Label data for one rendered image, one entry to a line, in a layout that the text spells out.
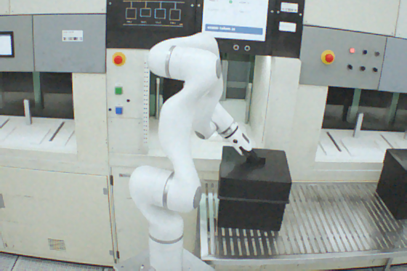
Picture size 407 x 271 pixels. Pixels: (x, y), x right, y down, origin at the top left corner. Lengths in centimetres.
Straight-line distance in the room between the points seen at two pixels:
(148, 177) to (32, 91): 145
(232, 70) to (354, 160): 109
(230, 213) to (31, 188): 115
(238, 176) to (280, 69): 53
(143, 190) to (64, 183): 101
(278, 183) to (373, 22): 91
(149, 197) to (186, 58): 43
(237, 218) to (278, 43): 79
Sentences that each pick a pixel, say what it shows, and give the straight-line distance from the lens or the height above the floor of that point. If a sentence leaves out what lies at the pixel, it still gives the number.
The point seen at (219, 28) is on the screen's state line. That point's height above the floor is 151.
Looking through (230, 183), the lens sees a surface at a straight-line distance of 157.
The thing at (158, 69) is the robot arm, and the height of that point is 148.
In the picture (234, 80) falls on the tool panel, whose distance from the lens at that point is 278.
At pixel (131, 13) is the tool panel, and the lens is 178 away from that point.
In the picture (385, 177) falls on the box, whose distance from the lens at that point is 209.
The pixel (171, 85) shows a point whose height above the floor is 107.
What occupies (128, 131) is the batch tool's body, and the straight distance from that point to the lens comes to 195.
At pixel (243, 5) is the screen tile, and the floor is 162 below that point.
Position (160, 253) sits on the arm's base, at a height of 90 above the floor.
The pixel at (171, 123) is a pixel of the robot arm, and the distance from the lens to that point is 116.
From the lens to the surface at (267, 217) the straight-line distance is 167.
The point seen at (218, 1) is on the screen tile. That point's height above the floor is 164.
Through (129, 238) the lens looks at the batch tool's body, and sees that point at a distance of 232.
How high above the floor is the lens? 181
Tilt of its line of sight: 23 degrees down
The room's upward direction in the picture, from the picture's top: 4 degrees clockwise
